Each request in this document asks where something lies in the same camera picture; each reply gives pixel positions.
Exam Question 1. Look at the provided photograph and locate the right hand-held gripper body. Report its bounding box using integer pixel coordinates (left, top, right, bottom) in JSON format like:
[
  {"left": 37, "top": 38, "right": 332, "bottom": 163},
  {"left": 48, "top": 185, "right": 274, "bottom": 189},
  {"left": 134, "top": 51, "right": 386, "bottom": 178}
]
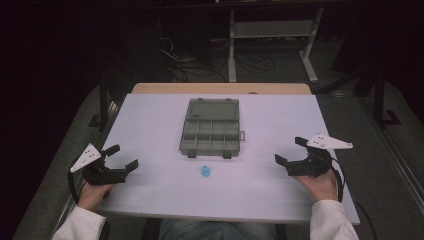
[{"left": 285, "top": 132, "right": 354, "bottom": 178}]

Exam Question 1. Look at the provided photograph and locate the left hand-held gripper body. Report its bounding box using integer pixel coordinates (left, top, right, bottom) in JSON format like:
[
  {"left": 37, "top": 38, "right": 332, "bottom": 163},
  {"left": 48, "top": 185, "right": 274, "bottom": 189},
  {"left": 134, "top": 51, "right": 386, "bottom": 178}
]
[{"left": 69, "top": 143, "right": 129, "bottom": 187}]

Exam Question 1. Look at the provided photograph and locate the person's left hand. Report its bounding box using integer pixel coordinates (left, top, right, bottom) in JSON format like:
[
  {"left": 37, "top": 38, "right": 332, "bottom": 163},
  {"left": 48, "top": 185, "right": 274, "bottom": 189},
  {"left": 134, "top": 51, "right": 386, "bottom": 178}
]
[{"left": 77, "top": 182, "right": 113, "bottom": 212}]

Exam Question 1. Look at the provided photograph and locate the person's right hand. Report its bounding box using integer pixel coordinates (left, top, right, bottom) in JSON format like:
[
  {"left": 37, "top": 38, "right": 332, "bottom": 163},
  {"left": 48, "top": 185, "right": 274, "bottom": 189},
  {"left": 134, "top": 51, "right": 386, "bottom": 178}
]
[{"left": 294, "top": 168, "right": 339, "bottom": 203}]

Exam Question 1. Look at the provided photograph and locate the black metal stand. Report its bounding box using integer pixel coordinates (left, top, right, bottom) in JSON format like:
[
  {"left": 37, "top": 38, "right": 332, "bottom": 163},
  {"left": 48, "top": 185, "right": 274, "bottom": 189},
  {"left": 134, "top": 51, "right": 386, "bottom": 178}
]
[
  {"left": 372, "top": 66, "right": 402, "bottom": 130},
  {"left": 87, "top": 75, "right": 114, "bottom": 130}
]

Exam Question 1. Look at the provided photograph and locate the grey plastic organizer box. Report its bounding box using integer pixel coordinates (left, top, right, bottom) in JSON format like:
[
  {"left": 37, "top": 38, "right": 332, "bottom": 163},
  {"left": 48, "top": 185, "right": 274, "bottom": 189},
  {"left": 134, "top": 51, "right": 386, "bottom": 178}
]
[{"left": 178, "top": 97, "right": 246, "bottom": 160}]

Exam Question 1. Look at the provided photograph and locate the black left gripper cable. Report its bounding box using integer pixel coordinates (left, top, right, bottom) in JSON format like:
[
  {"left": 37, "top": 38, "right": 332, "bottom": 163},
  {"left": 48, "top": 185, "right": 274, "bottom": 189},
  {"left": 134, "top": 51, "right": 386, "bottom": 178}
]
[{"left": 67, "top": 170, "right": 88, "bottom": 205}]

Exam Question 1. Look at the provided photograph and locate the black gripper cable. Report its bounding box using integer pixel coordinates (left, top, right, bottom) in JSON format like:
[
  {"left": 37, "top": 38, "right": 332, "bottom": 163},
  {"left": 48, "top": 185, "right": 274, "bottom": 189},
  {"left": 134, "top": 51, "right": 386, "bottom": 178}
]
[
  {"left": 67, "top": 170, "right": 88, "bottom": 205},
  {"left": 328, "top": 155, "right": 380, "bottom": 240}
]

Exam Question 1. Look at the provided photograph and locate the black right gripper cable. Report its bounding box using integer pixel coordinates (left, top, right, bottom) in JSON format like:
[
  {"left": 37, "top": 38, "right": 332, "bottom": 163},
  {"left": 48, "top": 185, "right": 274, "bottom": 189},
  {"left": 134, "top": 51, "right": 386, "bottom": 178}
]
[{"left": 328, "top": 155, "right": 380, "bottom": 240}]

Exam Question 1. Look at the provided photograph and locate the white metal desk frame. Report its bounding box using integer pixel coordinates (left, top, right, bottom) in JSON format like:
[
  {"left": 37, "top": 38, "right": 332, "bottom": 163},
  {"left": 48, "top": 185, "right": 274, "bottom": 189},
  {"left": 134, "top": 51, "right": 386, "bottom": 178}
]
[{"left": 227, "top": 7, "right": 325, "bottom": 84}]

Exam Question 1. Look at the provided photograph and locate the tangle of floor cables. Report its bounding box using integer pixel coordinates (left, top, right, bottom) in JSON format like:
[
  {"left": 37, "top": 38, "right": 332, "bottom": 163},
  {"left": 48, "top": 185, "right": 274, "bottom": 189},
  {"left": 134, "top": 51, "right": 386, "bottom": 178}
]
[{"left": 159, "top": 35, "right": 278, "bottom": 83}]

